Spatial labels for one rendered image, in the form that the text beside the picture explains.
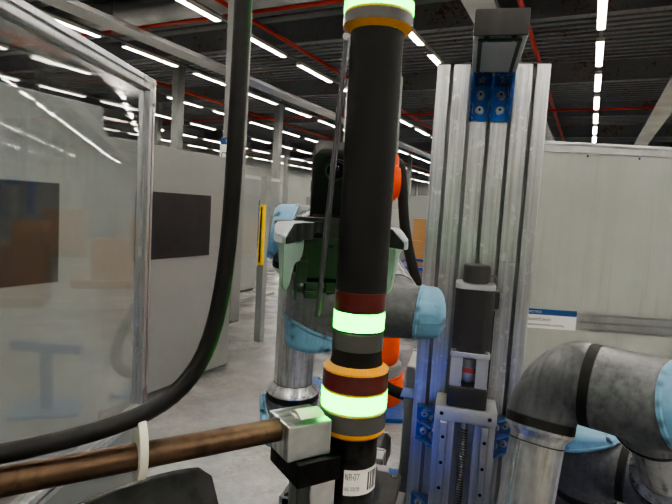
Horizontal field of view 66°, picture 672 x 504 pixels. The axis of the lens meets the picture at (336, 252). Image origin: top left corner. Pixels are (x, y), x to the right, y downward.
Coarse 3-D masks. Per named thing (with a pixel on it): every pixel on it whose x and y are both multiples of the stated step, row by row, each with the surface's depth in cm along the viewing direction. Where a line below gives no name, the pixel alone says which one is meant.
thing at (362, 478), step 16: (336, 448) 33; (352, 448) 33; (368, 448) 33; (352, 464) 33; (368, 464) 33; (336, 480) 33; (352, 480) 33; (368, 480) 33; (336, 496) 33; (352, 496) 33; (368, 496) 34
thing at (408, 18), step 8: (352, 8) 31; (360, 8) 30; (368, 8) 30; (376, 8) 30; (384, 8) 30; (392, 8) 30; (400, 8) 30; (344, 16) 32; (352, 16) 31; (360, 16) 30; (368, 16) 30; (376, 16) 30; (384, 16) 30; (392, 16) 30; (400, 16) 30; (408, 16) 31; (344, 24) 32
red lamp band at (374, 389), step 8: (328, 376) 33; (336, 376) 32; (344, 376) 32; (384, 376) 33; (328, 384) 33; (336, 384) 32; (344, 384) 32; (352, 384) 32; (360, 384) 32; (368, 384) 32; (376, 384) 32; (384, 384) 33; (336, 392) 32; (344, 392) 32; (352, 392) 32; (360, 392) 32; (368, 392) 32; (376, 392) 32
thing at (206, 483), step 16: (144, 480) 42; (160, 480) 43; (176, 480) 44; (192, 480) 45; (208, 480) 46; (96, 496) 40; (112, 496) 40; (128, 496) 41; (144, 496) 42; (160, 496) 42; (176, 496) 43; (192, 496) 44; (208, 496) 45
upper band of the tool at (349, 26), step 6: (354, 6) 31; (396, 6) 30; (360, 18) 30; (366, 18) 30; (372, 18) 30; (378, 18) 30; (384, 18) 30; (390, 18) 30; (348, 24) 31; (354, 24) 31; (360, 24) 31; (366, 24) 31; (372, 24) 30; (378, 24) 30; (384, 24) 30; (390, 24) 30; (396, 24) 31; (402, 24) 31; (408, 24) 31; (348, 30) 32; (402, 30) 31; (408, 30) 32
